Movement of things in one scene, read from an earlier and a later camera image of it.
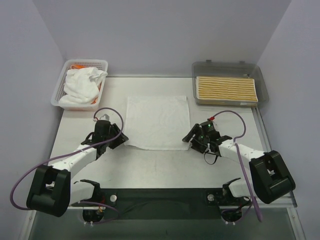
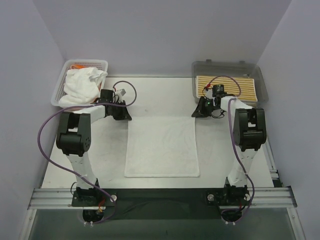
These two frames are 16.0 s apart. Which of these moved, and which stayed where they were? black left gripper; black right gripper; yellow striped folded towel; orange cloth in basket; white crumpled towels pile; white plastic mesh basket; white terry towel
Moved: white terry towel; black right gripper; black left gripper
Stayed: yellow striped folded towel; white plastic mesh basket; orange cloth in basket; white crumpled towels pile
